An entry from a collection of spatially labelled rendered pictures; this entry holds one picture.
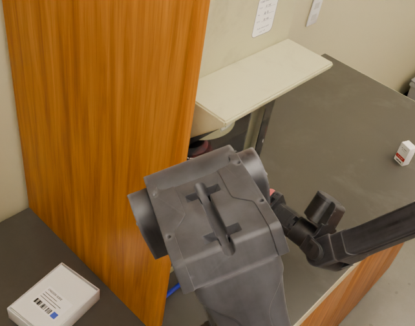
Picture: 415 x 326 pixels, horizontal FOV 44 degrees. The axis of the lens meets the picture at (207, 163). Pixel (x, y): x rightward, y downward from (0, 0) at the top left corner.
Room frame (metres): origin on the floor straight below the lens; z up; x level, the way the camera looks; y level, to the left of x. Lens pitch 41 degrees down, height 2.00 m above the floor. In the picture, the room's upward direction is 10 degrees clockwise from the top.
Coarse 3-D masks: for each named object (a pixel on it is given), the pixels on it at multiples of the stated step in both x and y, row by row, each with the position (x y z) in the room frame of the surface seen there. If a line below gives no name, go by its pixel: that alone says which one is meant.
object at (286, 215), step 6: (276, 198) 0.81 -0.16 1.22; (282, 198) 0.82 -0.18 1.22; (270, 204) 0.80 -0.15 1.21; (276, 204) 0.81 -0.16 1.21; (282, 204) 0.82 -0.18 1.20; (276, 210) 0.80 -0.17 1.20; (282, 210) 0.80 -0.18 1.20; (288, 210) 0.80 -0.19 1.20; (294, 210) 0.81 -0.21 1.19; (282, 216) 0.79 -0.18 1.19; (288, 216) 0.79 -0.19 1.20; (294, 216) 0.79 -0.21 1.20; (300, 216) 0.79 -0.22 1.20; (282, 222) 0.78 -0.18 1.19; (288, 222) 0.78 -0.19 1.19; (294, 222) 0.78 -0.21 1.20; (282, 228) 0.77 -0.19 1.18; (288, 228) 0.77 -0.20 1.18
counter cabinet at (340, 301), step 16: (368, 256) 1.17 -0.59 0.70; (384, 256) 1.40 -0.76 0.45; (352, 272) 1.08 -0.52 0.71; (368, 272) 1.30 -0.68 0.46; (384, 272) 1.61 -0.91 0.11; (336, 288) 1.00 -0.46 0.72; (352, 288) 1.19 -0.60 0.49; (368, 288) 1.47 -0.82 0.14; (320, 304) 0.92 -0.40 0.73; (336, 304) 1.09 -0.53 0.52; (352, 304) 1.33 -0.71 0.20; (304, 320) 0.85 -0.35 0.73; (320, 320) 1.00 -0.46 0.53; (336, 320) 1.21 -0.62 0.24
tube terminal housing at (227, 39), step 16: (224, 0) 0.80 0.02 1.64; (240, 0) 0.84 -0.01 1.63; (256, 0) 0.87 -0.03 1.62; (288, 0) 0.96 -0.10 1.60; (208, 16) 0.78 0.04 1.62; (224, 16) 0.81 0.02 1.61; (240, 16) 0.84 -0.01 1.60; (288, 16) 0.97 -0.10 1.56; (208, 32) 0.78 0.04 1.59; (224, 32) 0.81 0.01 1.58; (240, 32) 0.85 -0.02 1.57; (272, 32) 0.93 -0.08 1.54; (208, 48) 0.78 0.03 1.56; (224, 48) 0.82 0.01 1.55; (240, 48) 0.86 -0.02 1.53; (256, 48) 0.90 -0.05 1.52; (208, 64) 0.79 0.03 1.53; (224, 64) 0.83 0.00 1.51
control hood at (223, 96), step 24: (288, 48) 0.94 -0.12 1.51; (216, 72) 0.80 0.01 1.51; (240, 72) 0.81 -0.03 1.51; (264, 72) 0.83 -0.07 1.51; (288, 72) 0.85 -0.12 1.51; (312, 72) 0.86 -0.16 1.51; (216, 96) 0.73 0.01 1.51; (240, 96) 0.74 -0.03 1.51; (264, 96) 0.75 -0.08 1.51; (216, 120) 0.67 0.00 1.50
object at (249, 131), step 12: (264, 108) 0.94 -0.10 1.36; (240, 120) 0.88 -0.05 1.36; (252, 120) 0.91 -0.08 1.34; (264, 120) 0.95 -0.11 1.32; (216, 132) 0.82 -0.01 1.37; (228, 132) 0.85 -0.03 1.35; (240, 132) 0.89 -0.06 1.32; (252, 132) 0.92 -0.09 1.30; (264, 132) 0.96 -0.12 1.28; (192, 144) 0.76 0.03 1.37; (204, 144) 0.79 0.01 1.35; (216, 144) 0.82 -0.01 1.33; (228, 144) 0.86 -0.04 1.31; (240, 144) 0.89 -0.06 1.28; (252, 144) 0.93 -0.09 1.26; (192, 156) 0.77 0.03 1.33
